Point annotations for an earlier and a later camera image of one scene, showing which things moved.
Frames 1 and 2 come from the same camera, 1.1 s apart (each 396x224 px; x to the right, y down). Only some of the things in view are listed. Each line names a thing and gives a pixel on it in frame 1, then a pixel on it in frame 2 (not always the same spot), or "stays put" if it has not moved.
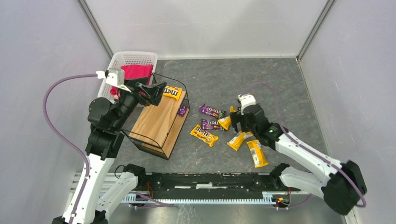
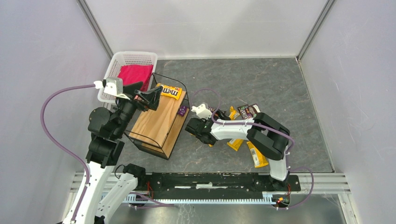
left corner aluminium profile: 91,19 stays put
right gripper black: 239,124 → 195,130
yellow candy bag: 236,142 stays put
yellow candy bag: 258,156 stays put
